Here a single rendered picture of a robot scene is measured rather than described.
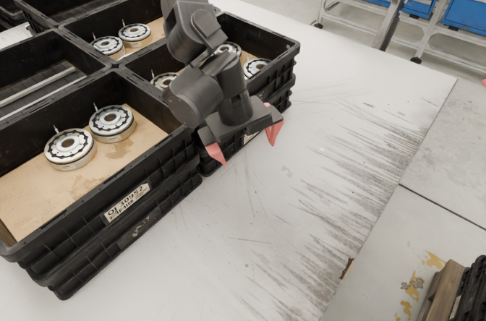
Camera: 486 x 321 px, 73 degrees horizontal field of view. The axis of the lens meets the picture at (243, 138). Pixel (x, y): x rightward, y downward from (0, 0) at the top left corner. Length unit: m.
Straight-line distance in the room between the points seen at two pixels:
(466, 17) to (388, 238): 1.56
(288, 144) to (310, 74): 0.35
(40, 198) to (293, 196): 0.57
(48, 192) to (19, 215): 0.06
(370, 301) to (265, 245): 0.84
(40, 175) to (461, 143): 2.08
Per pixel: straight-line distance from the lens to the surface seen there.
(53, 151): 0.83
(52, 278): 0.72
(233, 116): 0.52
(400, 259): 1.68
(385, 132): 1.07
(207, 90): 0.46
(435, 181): 2.00
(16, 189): 0.85
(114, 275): 0.81
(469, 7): 2.63
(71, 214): 0.63
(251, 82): 0.80
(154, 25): 1.27
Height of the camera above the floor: 1.41
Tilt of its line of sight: 47 degrees down
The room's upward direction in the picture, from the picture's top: straight up
